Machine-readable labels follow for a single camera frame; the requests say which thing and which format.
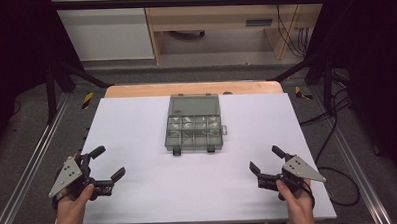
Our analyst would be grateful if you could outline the white board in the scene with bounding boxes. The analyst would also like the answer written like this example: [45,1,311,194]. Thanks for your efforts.
[77,89,338,224]

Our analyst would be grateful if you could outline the aluminium rail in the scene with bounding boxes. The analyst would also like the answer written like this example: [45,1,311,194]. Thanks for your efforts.
[0,91,75,224]
[309,83,394,224]

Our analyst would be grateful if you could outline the black hanging cables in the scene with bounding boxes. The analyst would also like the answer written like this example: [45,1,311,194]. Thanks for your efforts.
[272,0,311,59]

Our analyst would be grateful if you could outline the person's left hand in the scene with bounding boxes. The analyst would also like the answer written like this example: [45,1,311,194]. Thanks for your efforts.
[52,183,96,224]

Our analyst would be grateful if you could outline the white cabinet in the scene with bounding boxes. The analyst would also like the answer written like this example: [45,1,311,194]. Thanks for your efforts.
[50,0,156,64]

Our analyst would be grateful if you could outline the black floor cables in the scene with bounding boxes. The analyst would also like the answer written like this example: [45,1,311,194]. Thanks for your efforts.
[297,68,354,164]

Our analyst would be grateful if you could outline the person's right hand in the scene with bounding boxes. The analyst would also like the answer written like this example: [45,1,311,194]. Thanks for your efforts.
[275,178,316,221]

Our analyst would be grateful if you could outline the grey label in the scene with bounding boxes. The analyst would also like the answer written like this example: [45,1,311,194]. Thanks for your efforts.
[244,17,275,28]

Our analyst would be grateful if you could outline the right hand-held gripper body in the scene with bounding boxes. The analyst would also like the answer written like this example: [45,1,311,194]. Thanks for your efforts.
[256,154,327,196]

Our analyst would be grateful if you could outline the grey plastic compartment box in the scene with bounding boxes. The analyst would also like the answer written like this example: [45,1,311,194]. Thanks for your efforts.
[162,92,229,157]

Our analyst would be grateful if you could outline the group of small metal parts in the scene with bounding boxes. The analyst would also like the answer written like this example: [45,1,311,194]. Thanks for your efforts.
[167,114,222,139]

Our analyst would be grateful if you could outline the black horizontal frame bar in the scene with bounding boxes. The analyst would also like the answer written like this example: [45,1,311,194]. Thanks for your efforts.
[48,0,328,14]

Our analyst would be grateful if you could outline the light wooden desk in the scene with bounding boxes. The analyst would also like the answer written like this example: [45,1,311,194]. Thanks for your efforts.
[142,0,332,66]

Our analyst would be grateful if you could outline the black metal stand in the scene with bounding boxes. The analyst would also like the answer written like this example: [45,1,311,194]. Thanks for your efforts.
[269,49,337,114]
[44,57,116,125]

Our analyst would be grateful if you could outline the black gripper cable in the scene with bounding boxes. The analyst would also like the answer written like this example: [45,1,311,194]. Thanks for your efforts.
[302,164,362,209]

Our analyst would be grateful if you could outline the yellow black tape strip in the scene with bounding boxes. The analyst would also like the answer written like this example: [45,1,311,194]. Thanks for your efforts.
[81,92,95,110]
[294,85,314,102]

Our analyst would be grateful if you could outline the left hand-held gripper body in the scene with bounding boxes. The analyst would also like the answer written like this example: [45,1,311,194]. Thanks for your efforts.
[47,152,116,203]

